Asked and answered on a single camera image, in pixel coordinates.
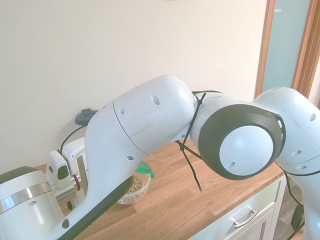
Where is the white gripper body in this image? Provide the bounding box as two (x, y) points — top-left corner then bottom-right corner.
(61, 136), (89, 207)

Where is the green round container lid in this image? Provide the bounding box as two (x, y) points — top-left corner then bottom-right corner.
(135, 161), (157, 179)

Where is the pitcher with dark blue lid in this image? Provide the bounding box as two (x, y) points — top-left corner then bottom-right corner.
(74, 108), (100, 126)

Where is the clear bowl of cereal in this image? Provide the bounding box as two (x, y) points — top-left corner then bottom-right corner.
(116, 172), (152, 206)

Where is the frosted glass door panel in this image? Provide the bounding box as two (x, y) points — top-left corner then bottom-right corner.
(261, 0), (313, 95)

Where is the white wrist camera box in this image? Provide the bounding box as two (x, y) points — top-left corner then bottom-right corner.
(46, 149), (70, 192)

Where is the silver drawer handle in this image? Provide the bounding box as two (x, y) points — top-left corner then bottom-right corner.
(230, 206), (259, 230)

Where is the white cabinet drawer with handle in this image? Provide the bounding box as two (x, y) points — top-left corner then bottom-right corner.
(188, 172), (288, 240)

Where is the wooden door frame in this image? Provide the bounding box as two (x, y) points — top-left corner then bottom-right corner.
(254, 0), (320, 101)

